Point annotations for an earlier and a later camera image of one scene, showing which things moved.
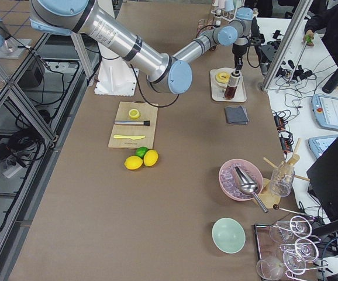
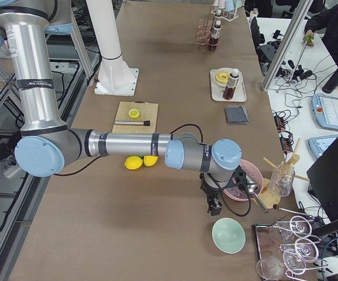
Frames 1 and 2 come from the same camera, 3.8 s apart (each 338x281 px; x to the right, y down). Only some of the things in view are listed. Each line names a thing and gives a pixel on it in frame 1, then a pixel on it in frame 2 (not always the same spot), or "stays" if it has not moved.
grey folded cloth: x=236 y=115 stays
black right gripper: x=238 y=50 → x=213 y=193
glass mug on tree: x=282 y=179 stays
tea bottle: x=232 y=85 stays
